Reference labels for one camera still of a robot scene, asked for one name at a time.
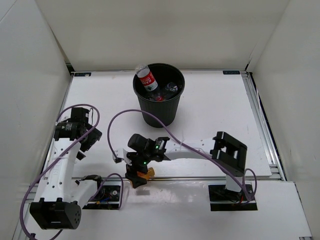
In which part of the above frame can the black plastic waste bin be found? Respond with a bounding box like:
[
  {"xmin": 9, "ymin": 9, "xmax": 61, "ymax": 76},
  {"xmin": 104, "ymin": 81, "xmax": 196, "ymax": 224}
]
[{"xmin": 133, "ymin": 63, "xmax": 185, "ymax": 128}]

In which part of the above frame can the orange juice bottle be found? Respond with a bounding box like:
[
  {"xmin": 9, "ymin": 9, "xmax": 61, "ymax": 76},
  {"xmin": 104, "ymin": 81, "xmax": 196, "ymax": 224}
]
[{"xmin": 137, "ymin": 167, "xmax": 155, "ymax": 181}]

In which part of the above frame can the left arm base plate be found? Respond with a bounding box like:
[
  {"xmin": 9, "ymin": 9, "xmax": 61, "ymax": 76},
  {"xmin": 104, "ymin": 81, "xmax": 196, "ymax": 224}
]
[{"xmin": 82, "ymin": 181, "xmax": 122, "ymax": 210}]

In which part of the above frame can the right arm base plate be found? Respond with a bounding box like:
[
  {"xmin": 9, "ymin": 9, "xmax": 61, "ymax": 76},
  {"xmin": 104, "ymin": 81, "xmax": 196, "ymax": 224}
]
[{"xmin": 208, "ymin": 184, "xmax": 258, "ymax": 212}]

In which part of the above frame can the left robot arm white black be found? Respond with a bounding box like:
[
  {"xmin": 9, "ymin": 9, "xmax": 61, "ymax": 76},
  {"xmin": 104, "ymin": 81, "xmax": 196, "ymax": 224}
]
[{"xmin": 29, "ymin": 107, "xmax": 105, "ymax": 230}]

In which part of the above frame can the clear bottle colourful label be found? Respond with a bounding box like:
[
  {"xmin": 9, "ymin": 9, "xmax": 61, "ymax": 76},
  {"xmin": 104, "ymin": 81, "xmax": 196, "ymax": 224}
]
[{"xmin": 145, "ymin": 92, "xmax": 163, "ymax": 102}]

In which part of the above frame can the white zip tie right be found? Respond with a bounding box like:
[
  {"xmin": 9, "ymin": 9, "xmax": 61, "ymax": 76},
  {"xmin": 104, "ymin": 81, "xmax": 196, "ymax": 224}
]
[{"xmin": 179, "ymin": 135, "xmax": 185, "ymax": 150}]

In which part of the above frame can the red label water bottle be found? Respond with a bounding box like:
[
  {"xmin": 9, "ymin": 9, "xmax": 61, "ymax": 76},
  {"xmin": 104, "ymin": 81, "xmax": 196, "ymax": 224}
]
[{"xmin": 135, "ymin": 64, "xmax": 164, "ymax": 101}]

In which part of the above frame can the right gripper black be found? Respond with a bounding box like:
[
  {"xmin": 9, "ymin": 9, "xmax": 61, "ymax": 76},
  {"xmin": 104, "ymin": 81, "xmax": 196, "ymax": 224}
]
[{"xmin": 124, "ymin": 151, "xmax": 153, "ymax": 189}]

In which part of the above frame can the clear unlabelled plastic bottle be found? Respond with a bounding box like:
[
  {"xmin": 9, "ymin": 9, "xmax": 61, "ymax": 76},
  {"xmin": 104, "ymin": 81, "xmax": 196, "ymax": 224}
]
[{"xmin": 161, "ymin": 82, "xmax": 179, "ymax": 100}]

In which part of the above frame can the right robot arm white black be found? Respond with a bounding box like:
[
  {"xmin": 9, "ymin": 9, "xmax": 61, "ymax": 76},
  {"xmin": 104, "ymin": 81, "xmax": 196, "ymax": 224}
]
[{"xmin": 118, "ymin": 131, "xmax": 247, "ymax": 200}]

